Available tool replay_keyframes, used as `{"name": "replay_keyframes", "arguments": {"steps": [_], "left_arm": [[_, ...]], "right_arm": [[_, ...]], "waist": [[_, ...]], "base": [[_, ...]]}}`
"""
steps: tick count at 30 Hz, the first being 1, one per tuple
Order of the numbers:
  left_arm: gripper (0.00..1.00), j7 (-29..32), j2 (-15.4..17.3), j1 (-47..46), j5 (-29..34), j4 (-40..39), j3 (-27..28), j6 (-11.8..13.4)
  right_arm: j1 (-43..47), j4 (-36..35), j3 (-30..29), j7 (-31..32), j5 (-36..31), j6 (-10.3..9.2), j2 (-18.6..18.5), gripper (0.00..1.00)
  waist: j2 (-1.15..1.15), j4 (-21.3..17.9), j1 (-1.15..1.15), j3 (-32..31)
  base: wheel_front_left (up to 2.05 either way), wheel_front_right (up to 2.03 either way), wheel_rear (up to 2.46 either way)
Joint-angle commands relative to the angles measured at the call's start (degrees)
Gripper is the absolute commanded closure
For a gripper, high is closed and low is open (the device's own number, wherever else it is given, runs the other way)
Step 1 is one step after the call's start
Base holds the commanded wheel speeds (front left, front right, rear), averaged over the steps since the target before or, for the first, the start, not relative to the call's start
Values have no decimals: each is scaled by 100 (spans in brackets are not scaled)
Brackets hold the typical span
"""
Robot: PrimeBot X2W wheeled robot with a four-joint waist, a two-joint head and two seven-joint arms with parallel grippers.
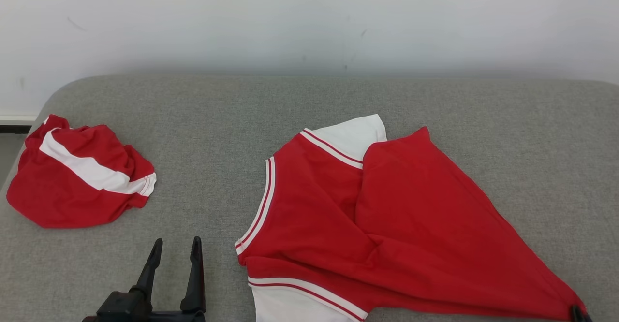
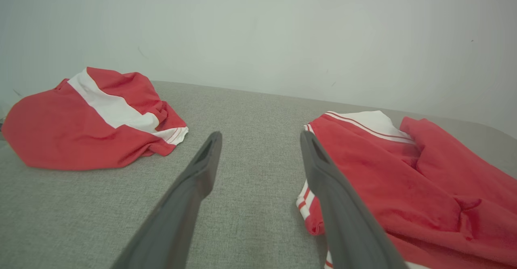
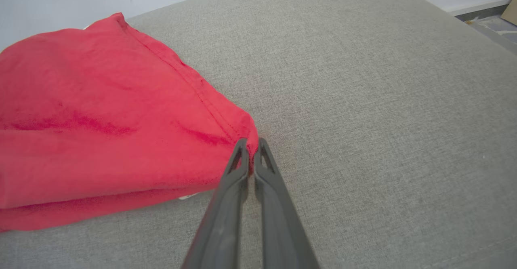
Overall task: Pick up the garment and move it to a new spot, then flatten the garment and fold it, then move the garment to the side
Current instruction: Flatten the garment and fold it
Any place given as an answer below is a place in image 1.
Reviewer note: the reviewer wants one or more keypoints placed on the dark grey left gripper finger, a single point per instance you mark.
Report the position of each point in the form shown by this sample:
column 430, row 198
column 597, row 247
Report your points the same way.
column 196, row 278
column 149, row 269

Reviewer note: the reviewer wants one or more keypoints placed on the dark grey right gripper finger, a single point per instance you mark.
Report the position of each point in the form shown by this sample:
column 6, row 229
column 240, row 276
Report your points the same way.
column 579, row 314

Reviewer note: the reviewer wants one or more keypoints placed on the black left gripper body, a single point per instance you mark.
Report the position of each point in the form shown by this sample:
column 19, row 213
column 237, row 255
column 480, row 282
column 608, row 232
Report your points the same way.
column 125, row 310

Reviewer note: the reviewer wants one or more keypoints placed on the red and white shirt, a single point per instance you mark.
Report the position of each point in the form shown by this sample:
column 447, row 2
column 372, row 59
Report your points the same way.
column 72, row 191

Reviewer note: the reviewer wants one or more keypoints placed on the red jersey with white panels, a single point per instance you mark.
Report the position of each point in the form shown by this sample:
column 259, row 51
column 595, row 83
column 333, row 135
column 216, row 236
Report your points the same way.
column 396, row 235

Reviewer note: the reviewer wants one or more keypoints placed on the white wall baseboard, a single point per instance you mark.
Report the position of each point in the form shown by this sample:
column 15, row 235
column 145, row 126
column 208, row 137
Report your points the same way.
column 17, row 118

